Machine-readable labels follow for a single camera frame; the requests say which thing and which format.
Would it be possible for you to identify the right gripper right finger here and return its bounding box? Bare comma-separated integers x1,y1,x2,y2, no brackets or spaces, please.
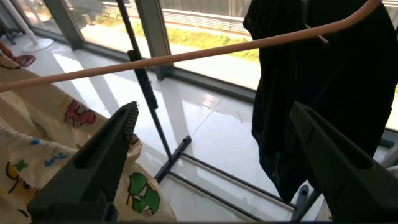
289,101,398,222

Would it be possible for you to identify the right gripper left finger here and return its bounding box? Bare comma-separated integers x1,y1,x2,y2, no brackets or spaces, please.
27,101,140,222

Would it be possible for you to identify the cream printed garment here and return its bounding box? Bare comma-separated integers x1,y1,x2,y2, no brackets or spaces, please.
0,52,177,222

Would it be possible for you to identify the black garment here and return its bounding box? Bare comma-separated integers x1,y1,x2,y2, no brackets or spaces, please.
243,0,398,203

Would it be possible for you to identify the black clothes rack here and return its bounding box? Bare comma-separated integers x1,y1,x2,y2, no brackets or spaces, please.
115,0,323,222

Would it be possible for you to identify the white round-base stand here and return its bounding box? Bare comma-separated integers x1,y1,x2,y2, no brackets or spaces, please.
1,0,54,53

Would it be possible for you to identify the window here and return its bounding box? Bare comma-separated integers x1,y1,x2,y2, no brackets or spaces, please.
0,0,398,141

